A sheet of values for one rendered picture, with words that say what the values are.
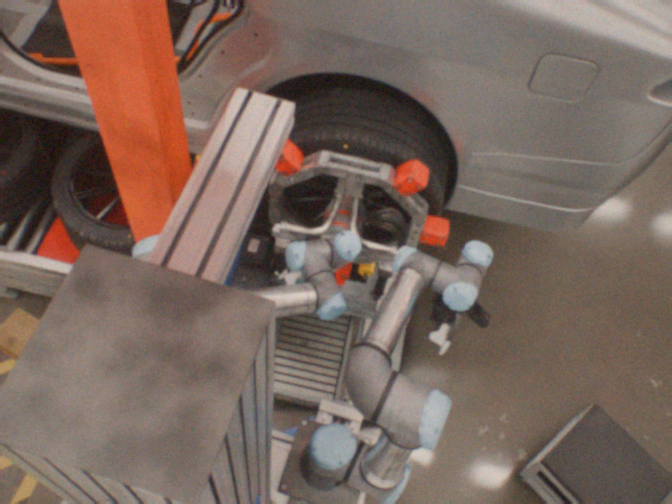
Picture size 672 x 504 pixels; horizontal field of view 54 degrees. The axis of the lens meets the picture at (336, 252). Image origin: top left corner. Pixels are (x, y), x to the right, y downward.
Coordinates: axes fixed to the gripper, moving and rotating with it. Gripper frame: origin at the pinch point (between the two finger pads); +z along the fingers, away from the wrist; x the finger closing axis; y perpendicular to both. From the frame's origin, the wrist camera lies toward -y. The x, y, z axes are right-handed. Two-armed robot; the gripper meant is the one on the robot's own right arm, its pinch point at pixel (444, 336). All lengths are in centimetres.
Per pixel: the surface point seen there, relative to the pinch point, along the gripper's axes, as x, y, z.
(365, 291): -70, 20, 62
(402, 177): -38, 24, -23
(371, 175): -38, 34, -21
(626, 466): -18, -89, 59
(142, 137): 3, 91, -41
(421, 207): -44.2, 14.4, -9.3
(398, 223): -31.2, 21.0, -10.5
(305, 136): -46, 57, -22
